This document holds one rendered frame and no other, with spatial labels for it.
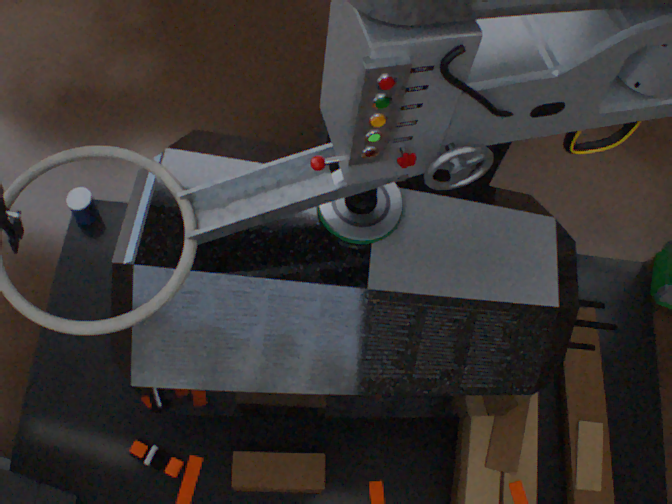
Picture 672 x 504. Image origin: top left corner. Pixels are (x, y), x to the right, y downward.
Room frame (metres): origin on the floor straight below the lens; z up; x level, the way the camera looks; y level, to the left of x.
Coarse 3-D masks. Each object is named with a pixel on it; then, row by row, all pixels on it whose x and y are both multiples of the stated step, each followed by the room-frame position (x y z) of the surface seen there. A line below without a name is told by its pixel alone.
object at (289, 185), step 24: (264, 168) 0.82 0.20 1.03; (288, 168) 0.84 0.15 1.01; (192, 192) 0.74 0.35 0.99; (216, 192) 0.77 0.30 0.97; (240, 192) 0.78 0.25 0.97; (264, 192) 0.78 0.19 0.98; (288, 192) 0.78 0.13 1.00; (312, 192) 0.79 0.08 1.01; (336, 192) 0.78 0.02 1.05; (360, 192) 0.80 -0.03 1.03; (216, 216) 0.71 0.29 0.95; (240, 216) 0.69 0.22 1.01; (264, 216) 0.71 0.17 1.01
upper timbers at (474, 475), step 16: (480, 416) 0.56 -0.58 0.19; (528, 416) 0.58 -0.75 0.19; (464, 432) 0.51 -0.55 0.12; (480, 432) 0.50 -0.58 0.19; (528, 432) 0.53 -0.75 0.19; (464, 448) 0.45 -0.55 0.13; (480, 448) 0.45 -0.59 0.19; (528, 448) 0.47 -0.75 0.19; (464, 464) 0.40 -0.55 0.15; (480, 464) 0.40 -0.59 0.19; (528, 464) 0.42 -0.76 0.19; (464, 480) 0.34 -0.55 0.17; (480, 480) 0.34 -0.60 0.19; (496, 480) 0.35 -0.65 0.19; (512, 480) 0.36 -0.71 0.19; (528, 480) 0.37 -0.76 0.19; (464, 496) 0.29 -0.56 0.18; (480, 496) 0.29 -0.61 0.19; (496, 496) 0.30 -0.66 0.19; (528, 496) 0.31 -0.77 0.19
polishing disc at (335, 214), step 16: (336, 176) 0.93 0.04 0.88; (384, 192) 0.91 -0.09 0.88; (320, 208) 0.83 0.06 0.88; (336, 208) 0.84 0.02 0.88; (384, 208) 0.86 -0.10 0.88; (400, 208) 0.87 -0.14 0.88; (336, 224) 0.79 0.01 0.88; (352, 224) 0.80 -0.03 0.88; (368, 224) 0.81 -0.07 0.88; (384, 224) 0.82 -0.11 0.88
